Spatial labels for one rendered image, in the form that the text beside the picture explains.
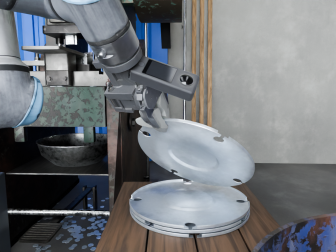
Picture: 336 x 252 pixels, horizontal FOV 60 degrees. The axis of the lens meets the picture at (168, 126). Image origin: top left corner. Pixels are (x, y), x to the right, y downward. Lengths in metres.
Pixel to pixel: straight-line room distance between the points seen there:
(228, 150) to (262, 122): 1.91
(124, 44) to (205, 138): 0.27
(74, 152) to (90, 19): 0.85
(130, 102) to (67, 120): 0.59
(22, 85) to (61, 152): 0.57
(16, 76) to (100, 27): 0.32
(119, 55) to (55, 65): 0.74
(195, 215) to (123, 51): 0.38
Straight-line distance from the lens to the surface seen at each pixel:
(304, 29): 2.65
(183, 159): 0.75
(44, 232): 1.12
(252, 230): 0.67
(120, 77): 0.54
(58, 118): 1.13
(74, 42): 1.35
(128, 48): 0.47
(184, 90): 0.49
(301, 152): 2.68
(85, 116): 1.10
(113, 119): 1.01
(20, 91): 0.71
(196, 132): 0.61
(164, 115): 0.61
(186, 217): 0.65
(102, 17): 0.44
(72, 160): 1.25
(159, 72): 0.50
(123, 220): 0.69
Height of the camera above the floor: 0.65
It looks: 8 degrees down
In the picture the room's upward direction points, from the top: straight up
